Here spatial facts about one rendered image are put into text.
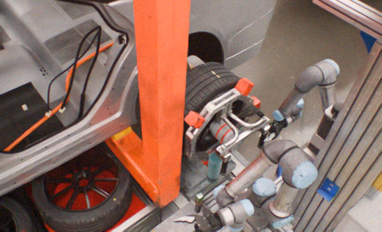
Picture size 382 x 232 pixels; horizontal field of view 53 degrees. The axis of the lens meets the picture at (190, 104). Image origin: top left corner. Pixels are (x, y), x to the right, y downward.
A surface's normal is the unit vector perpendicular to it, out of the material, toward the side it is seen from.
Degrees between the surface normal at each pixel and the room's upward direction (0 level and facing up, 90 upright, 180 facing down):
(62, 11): 6
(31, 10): 6
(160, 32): 90
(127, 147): 0
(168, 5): 90
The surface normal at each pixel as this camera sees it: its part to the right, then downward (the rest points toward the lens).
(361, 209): 0.05, -0.67
